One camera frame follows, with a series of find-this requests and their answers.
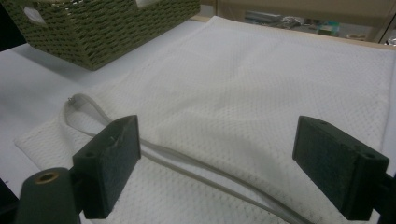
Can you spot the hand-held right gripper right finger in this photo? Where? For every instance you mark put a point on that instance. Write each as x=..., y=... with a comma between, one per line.
x=336, y=168

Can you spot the green woven basket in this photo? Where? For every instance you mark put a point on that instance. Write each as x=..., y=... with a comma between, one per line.
x=102, y=31

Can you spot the metal stand pole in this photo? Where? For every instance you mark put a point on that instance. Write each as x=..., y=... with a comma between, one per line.
x=385, y=25

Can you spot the teal box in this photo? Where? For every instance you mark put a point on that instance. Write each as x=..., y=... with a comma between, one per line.
x=328, y=29

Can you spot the grey flat object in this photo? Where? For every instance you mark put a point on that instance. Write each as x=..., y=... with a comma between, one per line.
x=263, y=16

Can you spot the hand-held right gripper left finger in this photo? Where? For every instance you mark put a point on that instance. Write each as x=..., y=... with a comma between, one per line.
x=107, y=165

